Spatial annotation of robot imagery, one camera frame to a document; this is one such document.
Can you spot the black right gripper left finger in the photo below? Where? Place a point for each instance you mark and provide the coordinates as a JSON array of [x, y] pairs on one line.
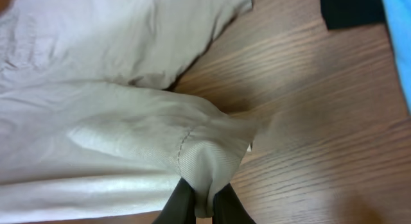
[[180, 208]]

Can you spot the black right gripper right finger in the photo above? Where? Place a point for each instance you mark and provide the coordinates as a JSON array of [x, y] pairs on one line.
[[228, 209]]

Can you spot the beige cargo shorts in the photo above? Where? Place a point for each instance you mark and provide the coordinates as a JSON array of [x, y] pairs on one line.
[[89, 128]]

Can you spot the black shirt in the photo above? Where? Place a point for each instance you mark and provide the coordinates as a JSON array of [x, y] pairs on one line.
[[340, 14]]

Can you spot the light blue t-shirt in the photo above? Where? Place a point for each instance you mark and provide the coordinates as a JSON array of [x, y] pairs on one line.
[[398, 20]]

